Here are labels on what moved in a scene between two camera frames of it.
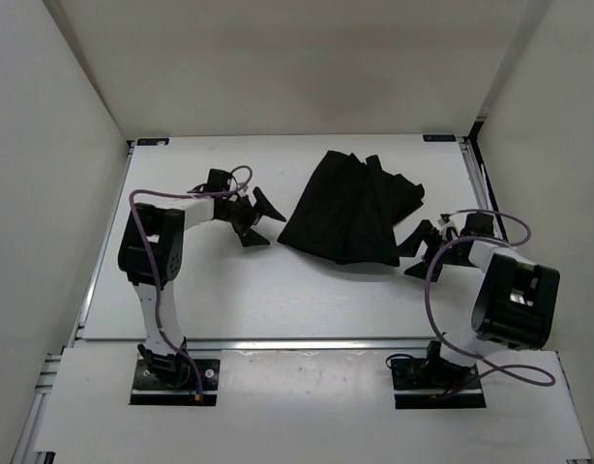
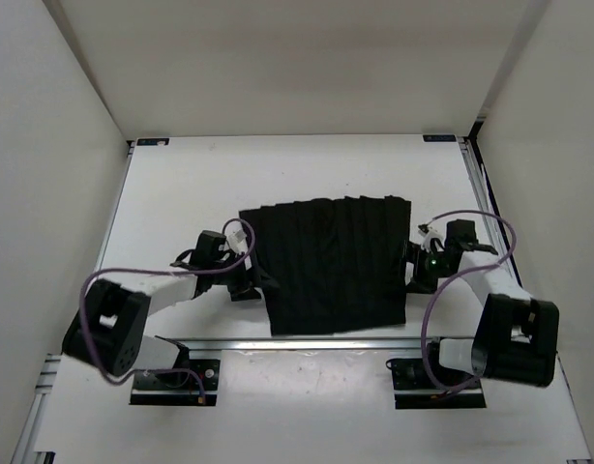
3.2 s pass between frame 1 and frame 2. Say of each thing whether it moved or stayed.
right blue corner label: stayed
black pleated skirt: moved
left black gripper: moved
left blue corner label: stayed
